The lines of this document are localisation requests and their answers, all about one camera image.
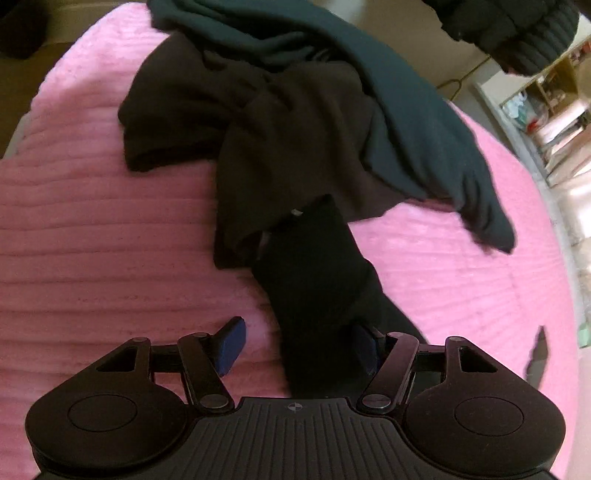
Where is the wooden shelf unit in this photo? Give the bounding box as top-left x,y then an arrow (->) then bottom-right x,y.
501,39 -> 590,187

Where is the dark teal garment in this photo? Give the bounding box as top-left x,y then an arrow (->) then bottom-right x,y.
147,1 -> 516,253

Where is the pink fleece bed blanket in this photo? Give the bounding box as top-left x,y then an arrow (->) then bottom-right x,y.
1,3 -> 579,479

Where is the dark brown-black garment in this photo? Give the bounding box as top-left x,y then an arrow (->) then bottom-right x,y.
118,33 -> 403,269

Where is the black garment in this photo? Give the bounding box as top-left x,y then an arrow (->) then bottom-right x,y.
252,195 -> 425,399

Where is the black puffer jacket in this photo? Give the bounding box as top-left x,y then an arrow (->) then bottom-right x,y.
426,0 -> 580,77

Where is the small black phone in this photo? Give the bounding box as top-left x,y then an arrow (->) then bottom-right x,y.
526,326 -> 549,389

